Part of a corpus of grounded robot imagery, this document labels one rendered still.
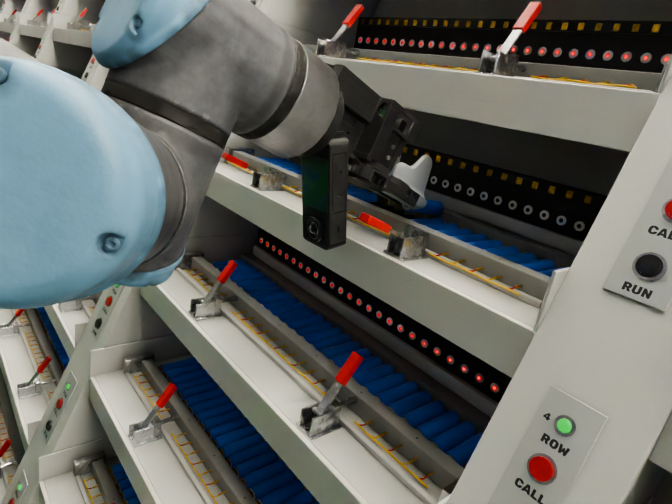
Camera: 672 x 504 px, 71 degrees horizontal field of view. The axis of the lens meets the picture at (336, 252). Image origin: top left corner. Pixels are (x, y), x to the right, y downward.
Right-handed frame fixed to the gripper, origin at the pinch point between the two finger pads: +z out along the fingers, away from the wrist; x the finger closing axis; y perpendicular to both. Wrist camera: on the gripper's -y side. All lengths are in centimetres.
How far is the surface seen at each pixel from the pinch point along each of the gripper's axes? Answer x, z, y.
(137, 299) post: 37.9, -6.7, -31.9
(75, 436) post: 38, -7, -58
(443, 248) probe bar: -9.3, -3.9, -3.4
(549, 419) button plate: -26.4, -9.6, -11.8
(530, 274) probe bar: -18.7, -4.5, -2.5
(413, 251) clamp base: -7.9, -6.5, -5.0
